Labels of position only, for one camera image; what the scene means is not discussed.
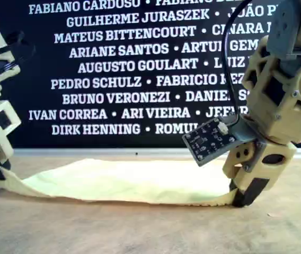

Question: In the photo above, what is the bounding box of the aluminium frame rail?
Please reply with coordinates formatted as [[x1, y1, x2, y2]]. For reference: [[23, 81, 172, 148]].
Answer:
[[9, 147, 301, 159]]

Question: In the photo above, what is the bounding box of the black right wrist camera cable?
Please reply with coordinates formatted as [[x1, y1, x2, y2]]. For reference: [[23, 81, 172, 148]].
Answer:
[[220, 0, 250, 129]]

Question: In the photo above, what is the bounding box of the black left wrist cable loop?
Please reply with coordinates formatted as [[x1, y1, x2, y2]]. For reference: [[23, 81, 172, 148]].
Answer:
[[0, 30, 37, 85]]

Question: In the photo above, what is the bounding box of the right gripper fixed finger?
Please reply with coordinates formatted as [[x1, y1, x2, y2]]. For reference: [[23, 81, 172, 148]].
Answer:
[[233, 169, 287, 207]]

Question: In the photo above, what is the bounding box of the yellow terry cloth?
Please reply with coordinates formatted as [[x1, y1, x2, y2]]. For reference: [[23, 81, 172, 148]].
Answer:
[[0, 158, 238, 207]]

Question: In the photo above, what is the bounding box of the right gripper tan body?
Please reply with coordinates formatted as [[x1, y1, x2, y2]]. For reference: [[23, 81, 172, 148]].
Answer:
[[256, 140, 297, 171]]

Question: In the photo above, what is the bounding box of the right gripper moving finger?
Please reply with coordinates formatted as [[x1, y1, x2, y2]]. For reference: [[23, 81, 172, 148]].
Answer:
[[223, 141, 259, 192]]

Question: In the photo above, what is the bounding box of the left gripper tan body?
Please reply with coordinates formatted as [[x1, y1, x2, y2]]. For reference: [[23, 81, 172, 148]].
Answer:
[[0, 100, 22, 150]]

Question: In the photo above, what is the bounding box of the left gripper moving finger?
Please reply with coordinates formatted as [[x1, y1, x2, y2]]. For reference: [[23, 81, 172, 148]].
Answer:
[[0, 142, 15, 171]]

